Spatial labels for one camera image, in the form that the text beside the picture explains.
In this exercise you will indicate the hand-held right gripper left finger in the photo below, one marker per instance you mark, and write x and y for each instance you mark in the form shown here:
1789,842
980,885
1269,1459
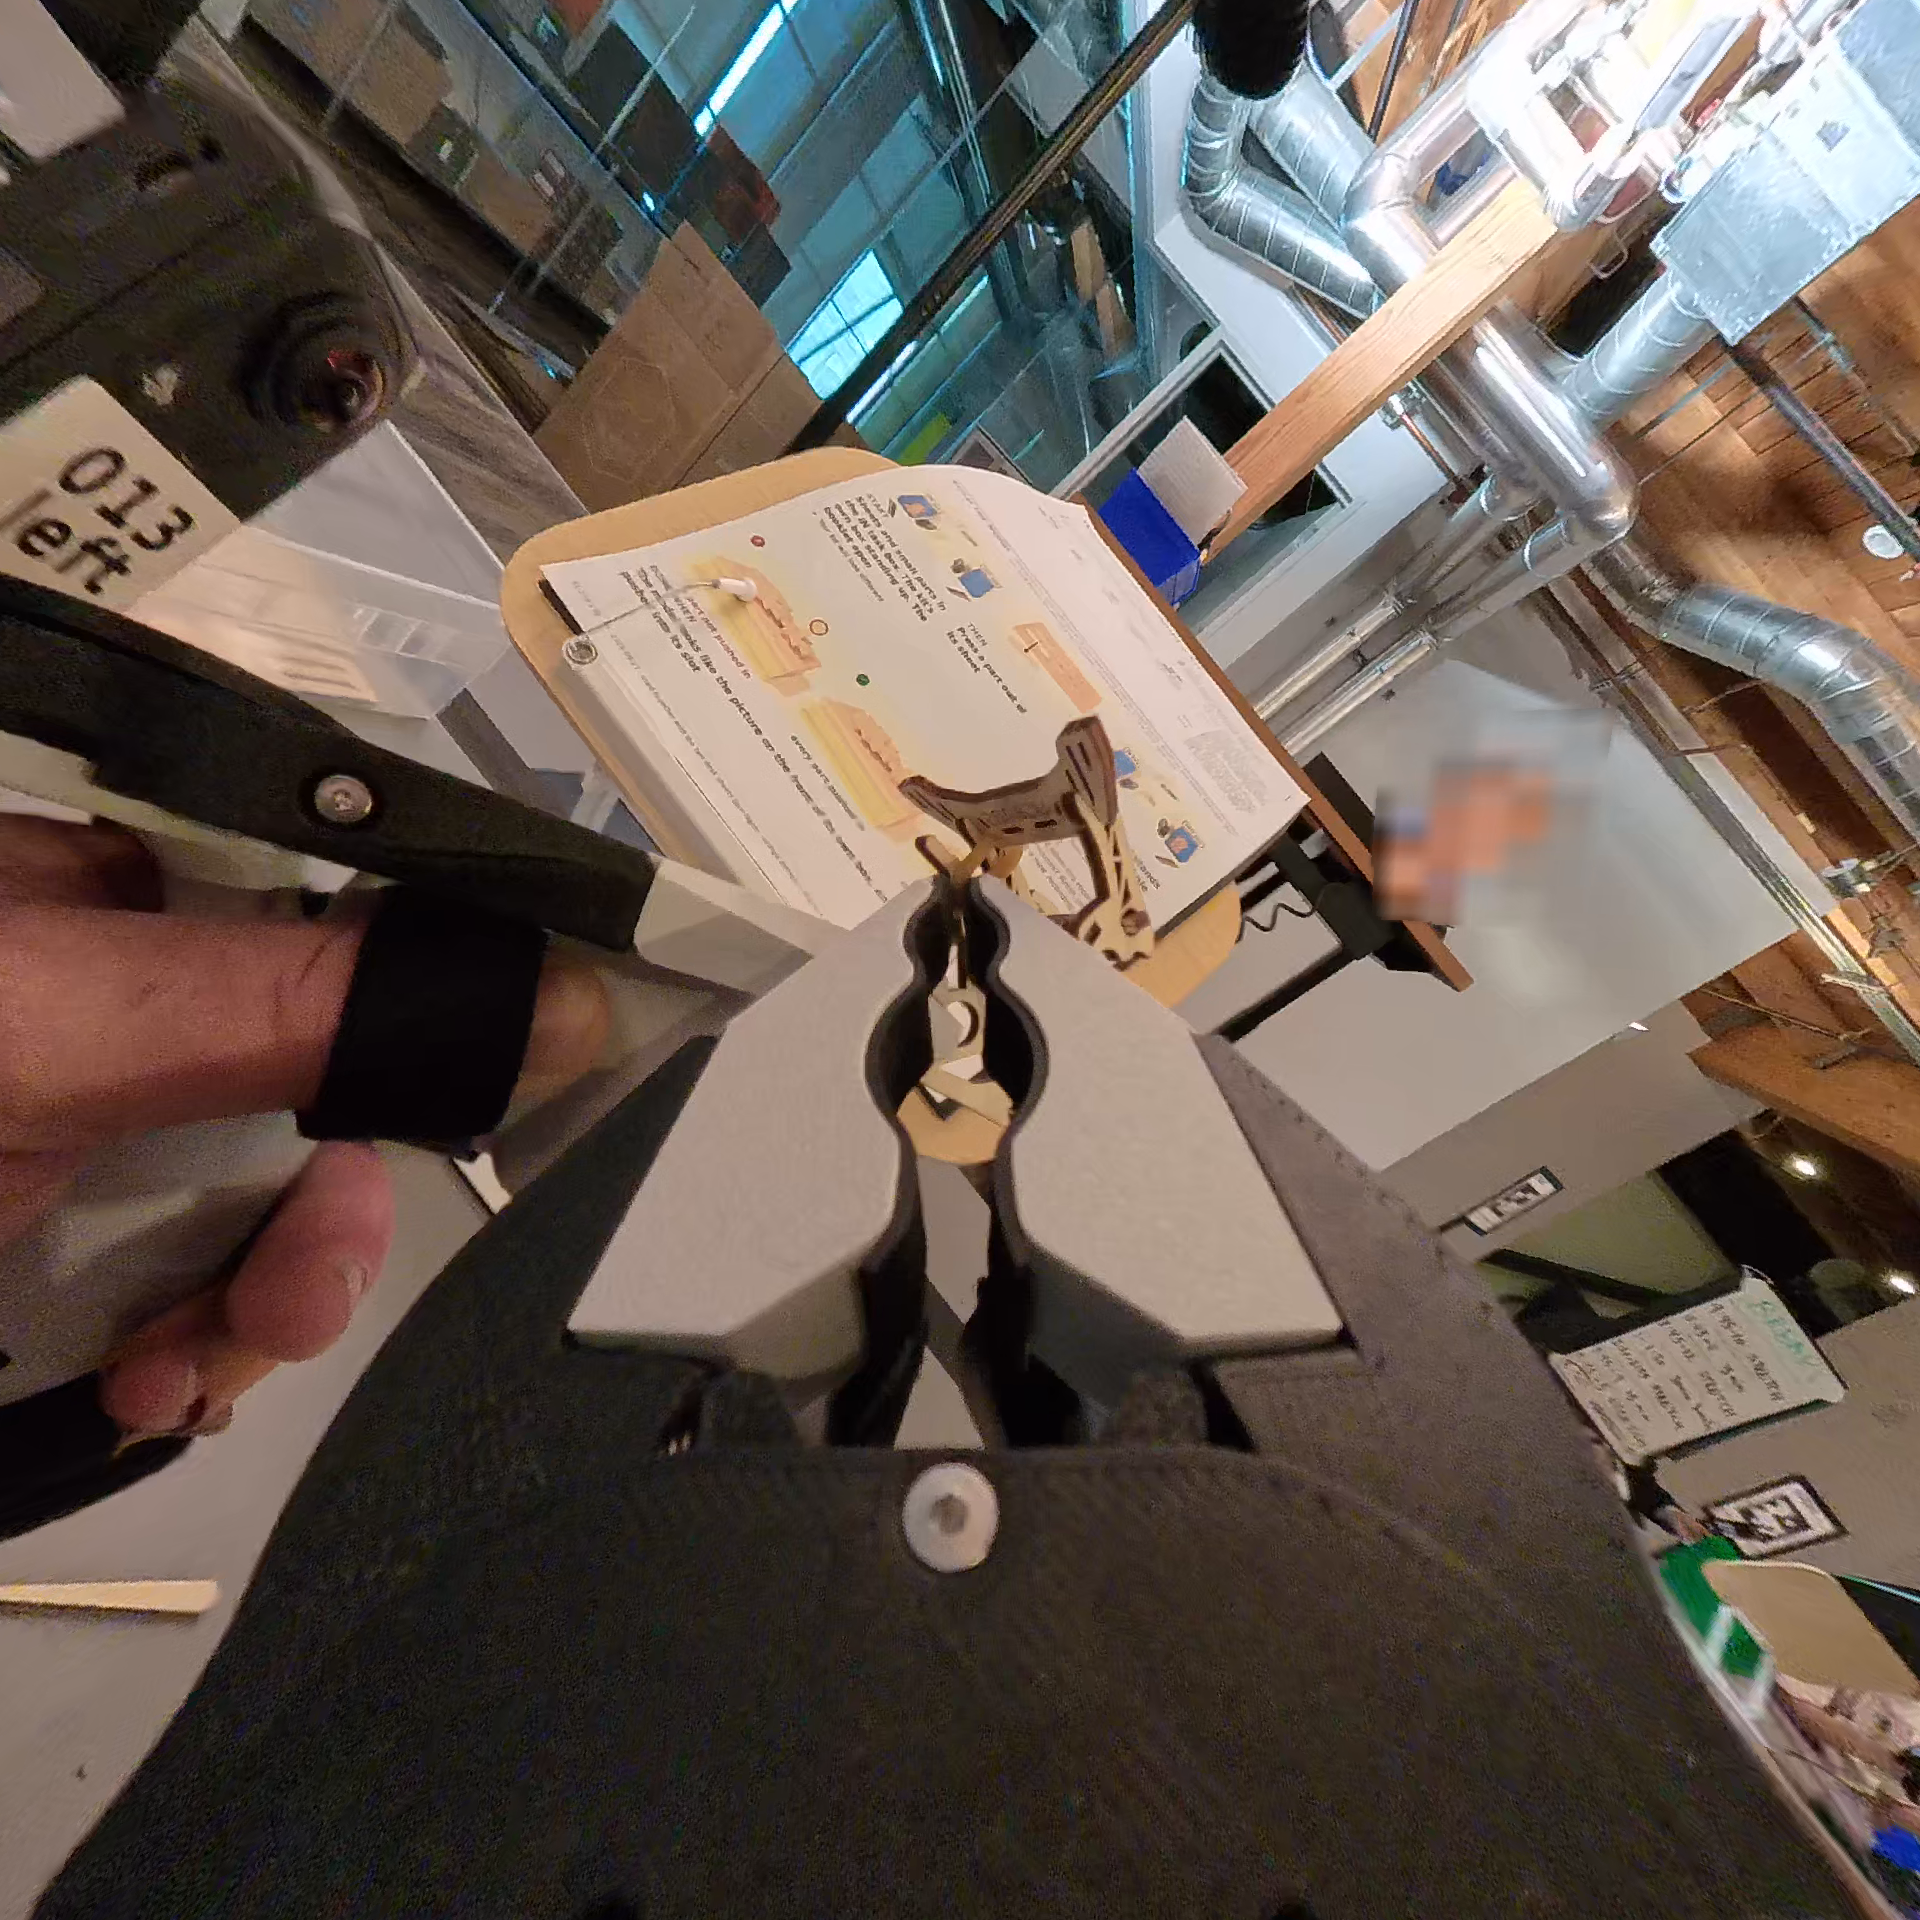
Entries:
735,1185

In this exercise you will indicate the black fuzzy disc on rod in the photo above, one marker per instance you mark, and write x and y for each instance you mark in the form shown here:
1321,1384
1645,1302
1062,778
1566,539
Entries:
1253,43

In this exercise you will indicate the pale wooden book stand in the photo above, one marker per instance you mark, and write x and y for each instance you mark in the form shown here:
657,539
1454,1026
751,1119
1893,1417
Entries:
1815,1635

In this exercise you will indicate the handwritten whiteboard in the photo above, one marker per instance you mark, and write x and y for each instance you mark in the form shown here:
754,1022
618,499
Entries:
1695,1366

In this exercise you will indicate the brown edged dark desk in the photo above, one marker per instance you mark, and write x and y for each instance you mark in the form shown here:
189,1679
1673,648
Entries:
1349,869

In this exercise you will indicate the large cardboard box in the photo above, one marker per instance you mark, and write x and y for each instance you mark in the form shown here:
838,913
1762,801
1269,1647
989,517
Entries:
676,360

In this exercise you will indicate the wooden wedge stick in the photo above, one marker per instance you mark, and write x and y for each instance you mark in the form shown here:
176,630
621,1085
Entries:
105,1598

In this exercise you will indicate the round ceiling sensor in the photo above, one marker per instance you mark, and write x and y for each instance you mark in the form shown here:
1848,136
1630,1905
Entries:
1881,543

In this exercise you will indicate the row of small green bins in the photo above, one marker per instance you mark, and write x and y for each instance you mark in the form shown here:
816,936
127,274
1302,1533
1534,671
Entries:
1711,1613

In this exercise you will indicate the black sign stand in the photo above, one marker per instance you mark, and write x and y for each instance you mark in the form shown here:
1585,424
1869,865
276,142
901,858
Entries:
1511,1201

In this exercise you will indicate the colour printed instruction manual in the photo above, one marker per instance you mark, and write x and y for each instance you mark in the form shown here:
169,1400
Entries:
974,630

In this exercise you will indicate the wooden post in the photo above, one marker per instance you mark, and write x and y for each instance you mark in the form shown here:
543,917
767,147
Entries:
1381,360

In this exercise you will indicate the white paper sheet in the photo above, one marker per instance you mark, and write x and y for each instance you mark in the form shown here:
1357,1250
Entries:
1201,465

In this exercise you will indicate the clear plastic storage box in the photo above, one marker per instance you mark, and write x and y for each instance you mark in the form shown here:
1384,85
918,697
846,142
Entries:
345,600

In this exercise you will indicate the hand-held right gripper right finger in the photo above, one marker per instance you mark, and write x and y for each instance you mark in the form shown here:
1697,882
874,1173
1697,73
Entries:
1170,1185

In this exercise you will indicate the wooden model lever assembly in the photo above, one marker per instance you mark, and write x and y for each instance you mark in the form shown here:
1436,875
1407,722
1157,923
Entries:
961,1019

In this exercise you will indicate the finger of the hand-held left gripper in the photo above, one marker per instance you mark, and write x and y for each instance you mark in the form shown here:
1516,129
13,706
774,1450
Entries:
720,922

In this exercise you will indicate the blue wall box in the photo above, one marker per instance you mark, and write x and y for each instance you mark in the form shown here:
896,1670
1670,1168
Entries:
1148,539

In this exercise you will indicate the long spiral ceiling duct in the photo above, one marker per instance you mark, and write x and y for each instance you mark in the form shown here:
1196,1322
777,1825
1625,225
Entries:
1785,662

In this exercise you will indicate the small framed marker sign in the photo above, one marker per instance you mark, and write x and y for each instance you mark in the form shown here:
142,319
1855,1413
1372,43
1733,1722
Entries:
1780,1518

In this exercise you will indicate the polished silver pipe bundle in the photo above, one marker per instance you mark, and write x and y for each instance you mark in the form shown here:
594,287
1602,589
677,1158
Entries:
1545,435

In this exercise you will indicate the rectangular silver duct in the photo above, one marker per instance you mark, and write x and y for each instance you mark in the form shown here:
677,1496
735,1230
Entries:
1785,194

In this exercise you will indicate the person's left hand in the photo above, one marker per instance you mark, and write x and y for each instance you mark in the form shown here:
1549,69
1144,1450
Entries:
150,991

